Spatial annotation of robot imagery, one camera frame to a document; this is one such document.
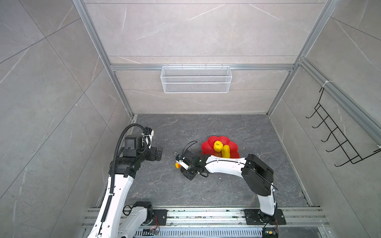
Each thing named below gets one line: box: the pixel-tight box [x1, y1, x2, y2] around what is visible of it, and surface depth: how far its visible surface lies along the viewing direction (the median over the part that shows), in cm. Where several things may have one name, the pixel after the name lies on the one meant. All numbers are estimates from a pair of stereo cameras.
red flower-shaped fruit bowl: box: [201, 135, 241, 159], surface depth 100 cm
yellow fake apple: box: [213, 140, 224, 153], surface depth 97 cm
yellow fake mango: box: [221, 144, 231, 159], surface depth 97 cm
